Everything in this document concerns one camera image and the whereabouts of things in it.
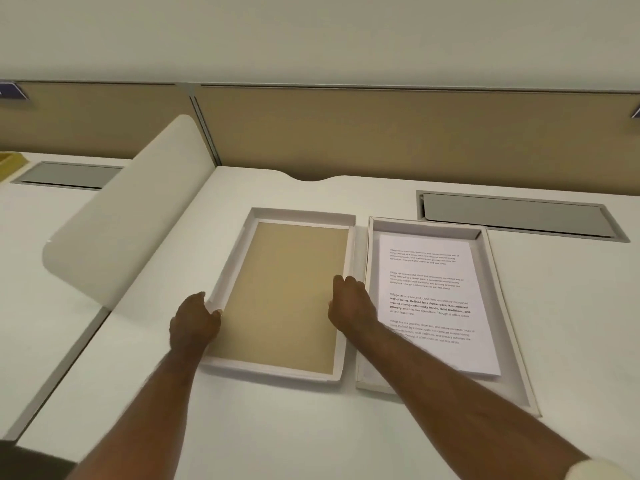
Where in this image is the grey desk cable hatch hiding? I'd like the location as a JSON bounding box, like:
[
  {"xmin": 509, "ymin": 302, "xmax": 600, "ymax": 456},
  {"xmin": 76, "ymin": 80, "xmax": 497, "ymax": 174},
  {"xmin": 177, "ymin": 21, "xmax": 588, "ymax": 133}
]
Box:
[
  {"xmin": 10, "ymin": 161, "xmax": 125, "ymax": 191},
  {"xmin": 416, "ymin": 190, "xmax": 630, "ymax": 243}
]

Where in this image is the white sleeve cuff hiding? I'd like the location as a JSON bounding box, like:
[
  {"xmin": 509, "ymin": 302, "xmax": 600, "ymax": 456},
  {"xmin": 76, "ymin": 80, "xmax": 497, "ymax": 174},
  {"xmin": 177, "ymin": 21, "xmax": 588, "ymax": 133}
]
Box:
[{"xmin": 565, "ymin": 459, "xmax": 632, "ymax": 480}]

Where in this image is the person's left forearm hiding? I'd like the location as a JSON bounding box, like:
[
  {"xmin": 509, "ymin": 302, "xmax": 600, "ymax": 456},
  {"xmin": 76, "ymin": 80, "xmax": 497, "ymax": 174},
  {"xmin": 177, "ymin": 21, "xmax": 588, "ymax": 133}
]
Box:
[{"xmin": 75, "ymin": 340, "xmax": 213, "ymax": 480}]

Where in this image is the person's right hand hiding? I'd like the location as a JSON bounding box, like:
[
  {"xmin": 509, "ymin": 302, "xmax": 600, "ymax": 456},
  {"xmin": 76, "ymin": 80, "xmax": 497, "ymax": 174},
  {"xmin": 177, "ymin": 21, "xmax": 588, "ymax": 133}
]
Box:
[{"xmin": 327, "ymin": 275, "xmax": 382, "ymax": 341}]

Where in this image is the narrow beige partition panel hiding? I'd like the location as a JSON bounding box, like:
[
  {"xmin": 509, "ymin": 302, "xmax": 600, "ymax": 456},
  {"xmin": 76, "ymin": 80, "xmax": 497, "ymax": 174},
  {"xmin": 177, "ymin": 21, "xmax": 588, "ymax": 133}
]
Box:
[{"xmin": 0, "ymin": 82, "xmax": 222, "ymax": 168}]

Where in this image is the person's left hand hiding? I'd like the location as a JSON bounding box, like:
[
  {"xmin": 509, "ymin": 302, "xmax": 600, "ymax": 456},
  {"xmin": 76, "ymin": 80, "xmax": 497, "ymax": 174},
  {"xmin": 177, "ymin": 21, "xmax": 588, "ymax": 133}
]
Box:
[{"xmin": 169, "ymin": 292, "xmax": 223, "ymax": 356}]

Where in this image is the printed white paper stack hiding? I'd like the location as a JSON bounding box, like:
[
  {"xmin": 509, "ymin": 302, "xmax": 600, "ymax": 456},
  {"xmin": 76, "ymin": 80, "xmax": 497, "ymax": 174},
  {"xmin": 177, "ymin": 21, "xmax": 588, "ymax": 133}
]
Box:
[{"xmin": 377, "ymin": 233, "xmax": 501, "ymax": 378}]

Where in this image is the yellow tray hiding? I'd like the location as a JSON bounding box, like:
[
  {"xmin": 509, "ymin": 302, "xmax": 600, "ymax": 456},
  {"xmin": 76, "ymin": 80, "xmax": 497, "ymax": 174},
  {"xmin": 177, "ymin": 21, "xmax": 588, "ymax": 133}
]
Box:
[{"xmin": 0, "ymin": 151, "xmax": 31, "ymax": 184}]

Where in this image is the person's right forearm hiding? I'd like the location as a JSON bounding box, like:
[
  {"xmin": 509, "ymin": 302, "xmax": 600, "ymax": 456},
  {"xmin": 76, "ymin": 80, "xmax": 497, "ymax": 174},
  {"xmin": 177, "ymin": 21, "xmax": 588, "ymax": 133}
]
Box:
[{"xmin": 340, "ymin": 317, "xmax": 596, "ymax": 480}]

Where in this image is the dark grey clothing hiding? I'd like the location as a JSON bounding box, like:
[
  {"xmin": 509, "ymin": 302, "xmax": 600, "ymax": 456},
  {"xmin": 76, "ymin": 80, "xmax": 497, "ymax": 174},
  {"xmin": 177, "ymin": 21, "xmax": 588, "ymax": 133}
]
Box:
[{"xmin": 0, "ymin": 439, "xmax": 82, "ymax": 480}]

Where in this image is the wide beige partition panel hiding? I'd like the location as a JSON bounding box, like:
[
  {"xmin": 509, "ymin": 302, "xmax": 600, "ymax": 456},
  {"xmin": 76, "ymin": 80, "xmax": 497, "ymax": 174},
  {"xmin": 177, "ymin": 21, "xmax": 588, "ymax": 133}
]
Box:
[{"xmin": 192, "ymin": 85, "xmax": 640, "ymax": 198}]

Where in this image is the white box tray brown base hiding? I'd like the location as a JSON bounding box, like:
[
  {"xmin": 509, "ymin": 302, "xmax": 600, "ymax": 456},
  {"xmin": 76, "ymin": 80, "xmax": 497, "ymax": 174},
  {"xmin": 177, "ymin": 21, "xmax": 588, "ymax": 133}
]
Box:
[{"xmin": 200, "ymin": 207, "xmax": 357, "ymax": 389}]

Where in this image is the white curved desk divider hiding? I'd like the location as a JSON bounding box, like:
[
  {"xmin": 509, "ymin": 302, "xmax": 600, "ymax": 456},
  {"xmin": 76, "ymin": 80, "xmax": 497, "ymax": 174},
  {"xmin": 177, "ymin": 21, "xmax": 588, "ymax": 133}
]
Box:
[{"xmin": 42, "ymin": 115, "xmax": 216, "ymax": 310}]

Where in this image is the white box tray with papers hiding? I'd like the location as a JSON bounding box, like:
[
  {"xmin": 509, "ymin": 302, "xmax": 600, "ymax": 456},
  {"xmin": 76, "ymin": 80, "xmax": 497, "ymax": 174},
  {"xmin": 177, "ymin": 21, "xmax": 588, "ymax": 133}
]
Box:
[{"xmin": 355, "ymin": 216, "xmax": 542, "ymax": 418}]

